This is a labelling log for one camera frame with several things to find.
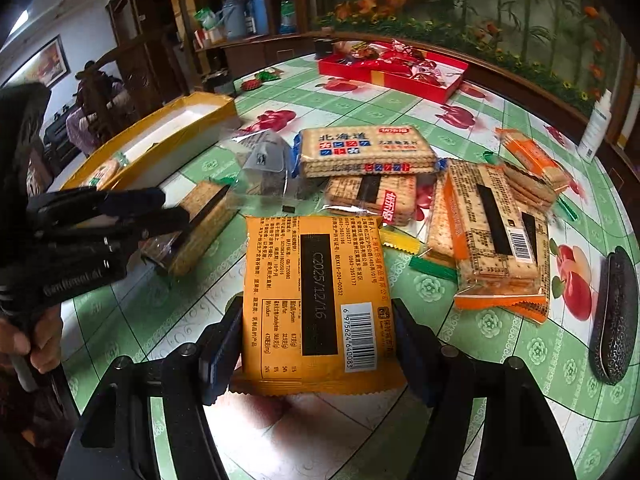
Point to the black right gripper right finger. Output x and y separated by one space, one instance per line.
521 439

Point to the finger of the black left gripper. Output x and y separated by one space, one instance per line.
87 202
130 230

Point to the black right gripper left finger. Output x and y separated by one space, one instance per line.
114 436

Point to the round cracker pack green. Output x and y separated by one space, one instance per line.
106 171

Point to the green edged square cracker pack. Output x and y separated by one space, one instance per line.
211 207

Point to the orange barcode cracker pack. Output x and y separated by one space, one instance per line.
500 246

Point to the yellow edged cracker pack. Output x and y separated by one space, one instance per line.
393 198

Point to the blue Hokkaido cracker pack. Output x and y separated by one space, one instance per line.
361 151

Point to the orange long cracker pack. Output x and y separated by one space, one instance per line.
539 180

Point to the person left hand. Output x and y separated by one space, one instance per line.
42 344

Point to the yellow cardboard box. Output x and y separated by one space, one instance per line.
158 145

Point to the crumpled clear plastic bag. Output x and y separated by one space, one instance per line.
264 158

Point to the black glasses case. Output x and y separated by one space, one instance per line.
615 321

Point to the small black device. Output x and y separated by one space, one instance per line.
220 82

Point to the red wrapped candy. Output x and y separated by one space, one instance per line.
251 84

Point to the green wrapped candy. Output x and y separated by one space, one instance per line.
268 75

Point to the blue thermos jug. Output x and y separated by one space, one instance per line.
258 14

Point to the red candy tray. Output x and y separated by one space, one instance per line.
397 66

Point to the white spray bottle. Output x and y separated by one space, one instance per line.
596 128

